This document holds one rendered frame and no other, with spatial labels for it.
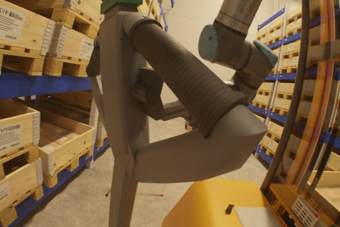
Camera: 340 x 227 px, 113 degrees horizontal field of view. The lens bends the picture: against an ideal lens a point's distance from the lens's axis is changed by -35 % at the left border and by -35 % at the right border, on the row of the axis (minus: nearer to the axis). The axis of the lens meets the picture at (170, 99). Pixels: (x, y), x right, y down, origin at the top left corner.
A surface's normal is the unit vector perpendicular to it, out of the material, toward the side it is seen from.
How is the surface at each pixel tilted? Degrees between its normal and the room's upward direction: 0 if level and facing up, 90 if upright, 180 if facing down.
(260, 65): 109
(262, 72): 125
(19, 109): 90
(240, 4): 115
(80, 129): 90
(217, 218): 14
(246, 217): 0
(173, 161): 99
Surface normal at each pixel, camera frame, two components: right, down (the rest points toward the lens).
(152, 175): -0.75, 0.28
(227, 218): 0.22, -0.97
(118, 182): -0.76, -0.11
